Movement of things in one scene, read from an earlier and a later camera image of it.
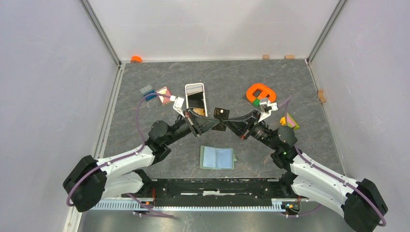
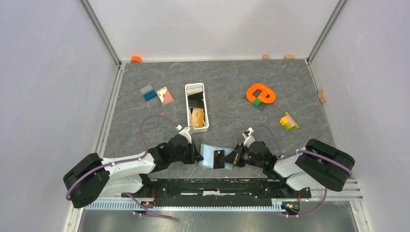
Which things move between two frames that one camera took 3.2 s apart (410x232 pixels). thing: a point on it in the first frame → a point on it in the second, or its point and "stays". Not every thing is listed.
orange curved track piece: (267, 93) stays
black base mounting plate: (212, 192) stays
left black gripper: (198, 124) → (195, 156)
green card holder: (217, 158) stays
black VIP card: (221, 114) → (218, 154)
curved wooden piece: (321, 96) stays
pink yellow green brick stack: (290, 122) stays
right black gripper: (238, 125) → (235, 156)
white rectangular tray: (196, 98) stays
